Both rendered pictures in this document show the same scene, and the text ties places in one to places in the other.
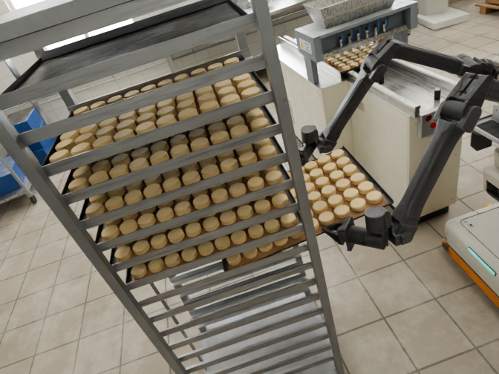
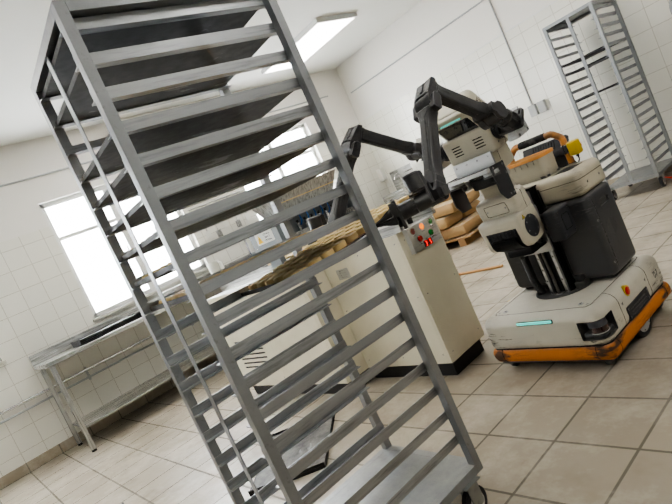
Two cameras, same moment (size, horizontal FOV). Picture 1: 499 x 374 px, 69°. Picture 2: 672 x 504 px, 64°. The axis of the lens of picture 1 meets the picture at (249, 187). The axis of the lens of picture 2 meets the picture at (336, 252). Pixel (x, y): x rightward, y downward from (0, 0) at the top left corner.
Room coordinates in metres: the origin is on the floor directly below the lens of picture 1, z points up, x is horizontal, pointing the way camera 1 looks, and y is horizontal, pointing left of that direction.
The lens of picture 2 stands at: (-0.51, 0.94, 1.11)
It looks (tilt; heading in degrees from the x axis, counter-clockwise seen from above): 5 degrees down; 326
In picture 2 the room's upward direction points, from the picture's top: 24 degrees counter-clockwise
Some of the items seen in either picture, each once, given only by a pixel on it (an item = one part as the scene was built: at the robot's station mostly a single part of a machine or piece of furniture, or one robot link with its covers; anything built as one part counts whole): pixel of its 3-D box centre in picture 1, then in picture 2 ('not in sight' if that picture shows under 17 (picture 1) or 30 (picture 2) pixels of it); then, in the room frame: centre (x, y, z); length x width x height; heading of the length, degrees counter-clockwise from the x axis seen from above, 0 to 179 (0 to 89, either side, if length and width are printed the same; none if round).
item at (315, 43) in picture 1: (355, 41); (311, 231); (2.47, -1.00, 1.01); 0.72 x 0.33 x 0.34; 95
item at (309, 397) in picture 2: (238, 273); (294, 408); (1.24, 0.18, 0.51); 0.64 x 0.03 x 0.03; 91
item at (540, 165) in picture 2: not in sight; (530, 168); (1.08, -1.42, 0.87); 0.23 x 0.15 x 0.11; 1
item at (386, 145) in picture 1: (399, 142); (399, 297); (1.97, -1.04, 0.45); 0.70 x 0.34 x 0.90; 5
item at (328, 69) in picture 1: (304, 55); (260, 274); (2.93, -0.75, 0.88); 1.28 x 0.01 x 0.07; 5
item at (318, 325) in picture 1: (256, 344); (360, 415); (0.85, 0.17, 0.51); 0.64 x 0.03 x 0.03; 91
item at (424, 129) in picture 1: (439, 119); (422, 234); (1.61, -1.07, 0.77); 0.24 x 0.04 x 0.14; 95
